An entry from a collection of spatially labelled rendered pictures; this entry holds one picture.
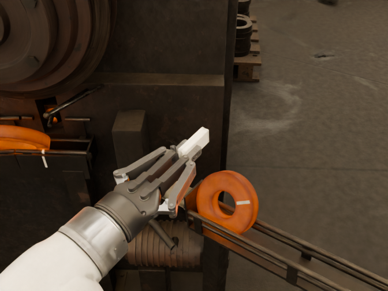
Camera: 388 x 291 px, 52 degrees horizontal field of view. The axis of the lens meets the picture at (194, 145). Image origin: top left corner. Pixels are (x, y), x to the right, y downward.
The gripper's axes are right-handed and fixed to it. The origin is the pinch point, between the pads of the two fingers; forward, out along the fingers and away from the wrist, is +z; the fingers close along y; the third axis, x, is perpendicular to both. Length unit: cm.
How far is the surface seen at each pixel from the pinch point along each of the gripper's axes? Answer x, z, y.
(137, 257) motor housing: -48, -6, -18
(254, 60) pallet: -97, 163, -80
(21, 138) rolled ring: -17, -9, -48
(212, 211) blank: -29.0, 7.5, -2.0
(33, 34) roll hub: 12.3, -2.8, -35.2
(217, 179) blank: -22.5, 11.8, -3.4
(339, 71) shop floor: -115, 208, -36
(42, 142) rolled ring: -21, -5, -47
